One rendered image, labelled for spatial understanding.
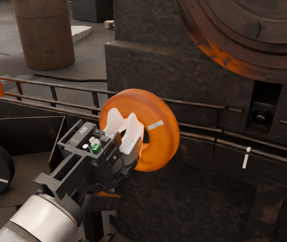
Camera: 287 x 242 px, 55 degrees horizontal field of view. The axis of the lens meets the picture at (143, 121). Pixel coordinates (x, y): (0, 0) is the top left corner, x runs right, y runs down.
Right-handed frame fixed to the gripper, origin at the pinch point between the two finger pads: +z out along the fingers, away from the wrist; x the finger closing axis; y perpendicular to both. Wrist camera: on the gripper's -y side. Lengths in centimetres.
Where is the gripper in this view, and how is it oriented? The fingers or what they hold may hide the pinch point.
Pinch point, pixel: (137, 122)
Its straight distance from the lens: 48.9
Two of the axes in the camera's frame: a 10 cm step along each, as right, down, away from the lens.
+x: -8.6, -2.5, 4.4
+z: 4.9, -6.4, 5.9
